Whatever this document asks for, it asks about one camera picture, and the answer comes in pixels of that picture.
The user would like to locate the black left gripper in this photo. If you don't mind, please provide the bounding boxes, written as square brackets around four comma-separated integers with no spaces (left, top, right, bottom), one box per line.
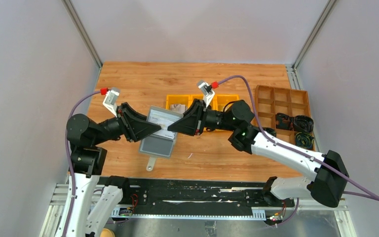
[93,101,161,144]

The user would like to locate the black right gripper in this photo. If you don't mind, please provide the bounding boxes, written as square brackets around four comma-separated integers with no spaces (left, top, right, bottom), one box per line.
[168,99,237,137]

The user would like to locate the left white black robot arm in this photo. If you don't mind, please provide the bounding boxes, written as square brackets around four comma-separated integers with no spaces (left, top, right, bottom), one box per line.
[55,103,161,237]

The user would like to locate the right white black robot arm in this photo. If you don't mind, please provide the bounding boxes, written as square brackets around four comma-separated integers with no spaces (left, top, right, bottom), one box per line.
[168,99,348,208]

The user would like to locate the cards in yellow bin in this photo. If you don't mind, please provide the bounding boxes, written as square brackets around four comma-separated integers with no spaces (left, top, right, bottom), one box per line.
[169,104,187,114]

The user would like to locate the yellow plastic bin row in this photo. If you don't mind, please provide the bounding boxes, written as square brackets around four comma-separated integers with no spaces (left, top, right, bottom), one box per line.
[165,94,243,131]

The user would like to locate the wooden compartment tray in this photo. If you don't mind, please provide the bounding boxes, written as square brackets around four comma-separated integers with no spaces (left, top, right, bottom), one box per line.
[255,85,315,151]

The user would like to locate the dark rolled tie front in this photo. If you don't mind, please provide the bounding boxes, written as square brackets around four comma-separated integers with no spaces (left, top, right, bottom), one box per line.
[263,127,277,137]

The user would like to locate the green patterned rolled tie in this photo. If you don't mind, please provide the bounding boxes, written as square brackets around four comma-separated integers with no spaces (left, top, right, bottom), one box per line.
[295,132,314,150]

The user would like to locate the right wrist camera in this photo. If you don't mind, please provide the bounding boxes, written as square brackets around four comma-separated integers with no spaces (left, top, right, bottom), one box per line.
[196,80,215,107]

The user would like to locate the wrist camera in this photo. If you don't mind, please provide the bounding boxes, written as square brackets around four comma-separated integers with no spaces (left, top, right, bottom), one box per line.
[103,87,120,117]
[196,80,215,107]

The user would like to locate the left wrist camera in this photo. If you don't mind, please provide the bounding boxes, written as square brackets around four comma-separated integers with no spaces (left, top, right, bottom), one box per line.
[103,87,120,117]

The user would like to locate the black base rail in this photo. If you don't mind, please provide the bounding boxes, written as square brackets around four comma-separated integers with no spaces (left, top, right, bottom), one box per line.
[91,176,331,217]

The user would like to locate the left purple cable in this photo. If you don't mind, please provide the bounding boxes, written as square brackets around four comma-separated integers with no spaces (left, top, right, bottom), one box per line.
[64,87,109,237]

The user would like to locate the purple cable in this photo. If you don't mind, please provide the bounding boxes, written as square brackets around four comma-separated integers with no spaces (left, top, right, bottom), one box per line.
[211,75,379,226]
[64,87,109,237]

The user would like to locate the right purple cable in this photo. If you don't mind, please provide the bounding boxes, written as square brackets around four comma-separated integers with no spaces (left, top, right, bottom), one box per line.
[211,75,379,226]

